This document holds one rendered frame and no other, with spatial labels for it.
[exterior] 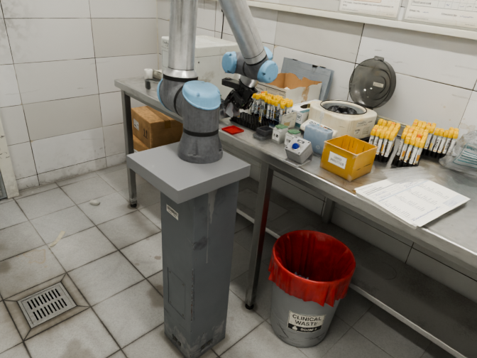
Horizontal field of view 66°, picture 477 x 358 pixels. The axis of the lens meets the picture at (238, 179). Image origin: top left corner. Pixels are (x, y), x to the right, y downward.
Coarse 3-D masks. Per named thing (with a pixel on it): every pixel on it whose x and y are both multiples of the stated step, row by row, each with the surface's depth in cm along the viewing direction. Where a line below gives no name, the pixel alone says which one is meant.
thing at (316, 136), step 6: (306, 126) 139; (312, 126) 138; (318, 126) 139; (306, 132) 140; (312, 132) 138; (318, 132) 136; (324, 132) 134; (330, 132) 134; (306, 138) 140; (312, 138) 138; (318, 138) 137; (324, 138) 135; (330, 138) 136; (312, 144) 139; (318, 144) 137; (312, 150) 140; (318, 150) 138; (318, 156) 137
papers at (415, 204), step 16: (368, 192) 114; (384, 192) 115; (400, 192) 115; (416, 192) 116; (432, 192) 117; (448, 192) 118; (384, 208) 107; (400, 208) 107; (416, 208) 108; (432, 208) 109; (448, 208) 109; (416, 224) 101
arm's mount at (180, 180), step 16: (176, 144) 128; (128, 160) 118; (144, 160) 116; (160, 160) 116; (176, 160) 117; (224, 160) 120; (240, 160) 121; (144, 176) 113; (160, 176) 107; (176, 176) 108; (192, 176) 108; (208, 176) 109; (224, 176) 112; (240, 176) 117; (176, 192) 101; (192, 192) 105
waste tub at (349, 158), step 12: (324, 144) 126; (336, 144) 132; (348, 144) 134; (360, 144) 130; (372, 144) 127; (324, 156) 128; (336, 156) 124; (348, 156) 120; (360, 156) 120; (372, 156) 126; (324, 168) 129; (336, 168) 125; (348, 168) 122; (360, 168) 123; (348, 180) 123
